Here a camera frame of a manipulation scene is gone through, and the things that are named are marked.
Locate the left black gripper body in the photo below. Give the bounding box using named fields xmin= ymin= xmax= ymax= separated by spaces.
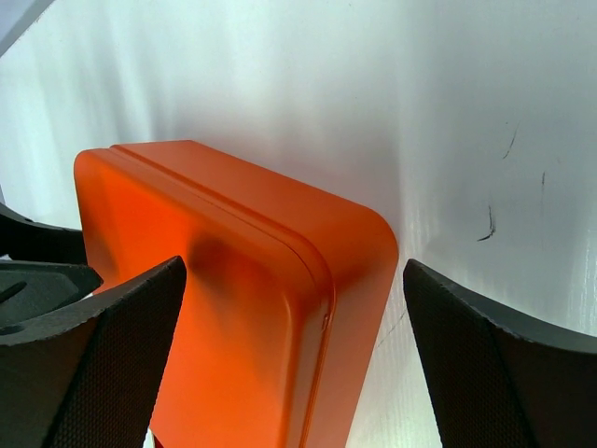
xmin=1 ymin=203 xmax=87 ymax=264

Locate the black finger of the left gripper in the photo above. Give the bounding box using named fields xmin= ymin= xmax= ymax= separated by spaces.
xmin=1 ymin=259 xmax=103 ymax=329

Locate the orange box lid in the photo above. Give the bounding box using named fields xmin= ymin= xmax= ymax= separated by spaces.
xmin=74 ymin=141 xmax=329 ymax=447

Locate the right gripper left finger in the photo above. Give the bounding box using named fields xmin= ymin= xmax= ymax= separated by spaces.
xmin=1 ymin=257 xmax=187 ymax=447

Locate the orange chocolate box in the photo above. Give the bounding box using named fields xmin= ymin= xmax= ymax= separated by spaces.
xmin=110 ymin=139 xmax=400 ymax=448

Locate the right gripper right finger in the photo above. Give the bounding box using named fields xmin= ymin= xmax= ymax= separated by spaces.
xmin=403 ymin=259 xmax=596 ymax=447

